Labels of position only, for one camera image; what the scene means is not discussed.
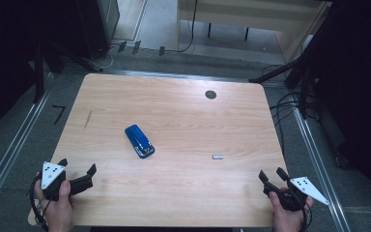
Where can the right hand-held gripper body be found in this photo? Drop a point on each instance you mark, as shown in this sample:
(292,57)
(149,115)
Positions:
(294,193)

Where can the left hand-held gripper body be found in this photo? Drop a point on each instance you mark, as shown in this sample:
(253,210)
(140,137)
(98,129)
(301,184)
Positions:
(52,175)

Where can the silver staple strip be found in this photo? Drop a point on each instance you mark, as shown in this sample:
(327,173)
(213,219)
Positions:
(217,157)

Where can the blue stapler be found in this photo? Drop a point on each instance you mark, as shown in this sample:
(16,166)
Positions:
(139,141)

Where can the person's right hand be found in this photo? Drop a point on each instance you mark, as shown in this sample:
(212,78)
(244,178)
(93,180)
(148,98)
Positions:
(288,220)

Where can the person's left hand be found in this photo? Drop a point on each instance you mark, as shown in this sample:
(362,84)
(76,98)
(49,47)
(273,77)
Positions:
(59,214)

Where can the black metal stand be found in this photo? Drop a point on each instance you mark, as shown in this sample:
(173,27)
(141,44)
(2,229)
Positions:
(39,71)
(302,83)

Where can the round grey table grommet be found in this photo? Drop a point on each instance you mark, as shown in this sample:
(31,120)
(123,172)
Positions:
(210,94)

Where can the dark cabinet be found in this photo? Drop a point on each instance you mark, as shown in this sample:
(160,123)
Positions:
(101,25)

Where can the light wooden bench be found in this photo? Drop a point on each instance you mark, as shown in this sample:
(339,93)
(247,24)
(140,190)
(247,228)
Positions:
(257,14)

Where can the metal floor rail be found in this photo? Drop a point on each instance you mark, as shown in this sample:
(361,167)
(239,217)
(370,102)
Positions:
(322,174)
(174,75)
(11,151)

